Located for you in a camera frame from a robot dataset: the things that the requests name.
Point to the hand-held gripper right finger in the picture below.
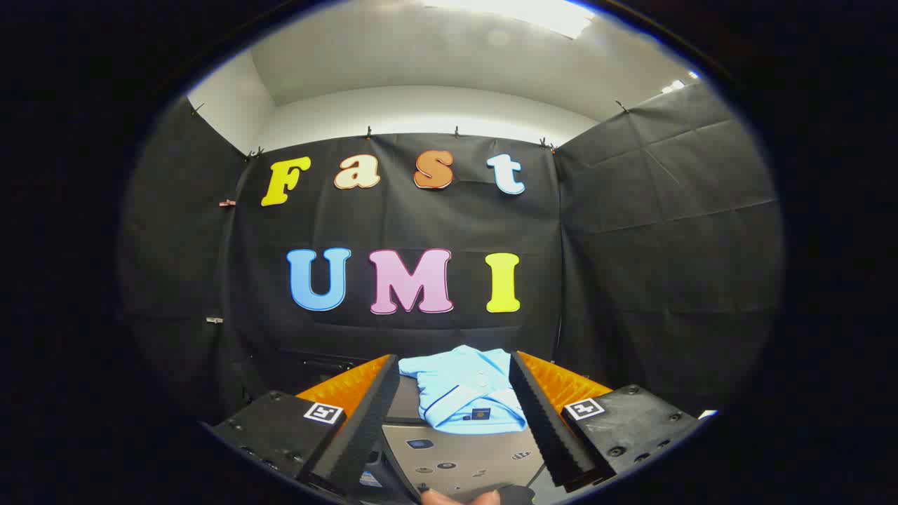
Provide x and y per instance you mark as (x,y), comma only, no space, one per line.
(544,421)

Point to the black backdrop cloth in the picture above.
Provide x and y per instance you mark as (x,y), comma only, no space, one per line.
(631,245)

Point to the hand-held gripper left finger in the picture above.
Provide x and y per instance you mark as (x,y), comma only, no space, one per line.
(365,428)

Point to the light blue polo shirt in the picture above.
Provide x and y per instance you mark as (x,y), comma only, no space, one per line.
(463,393)

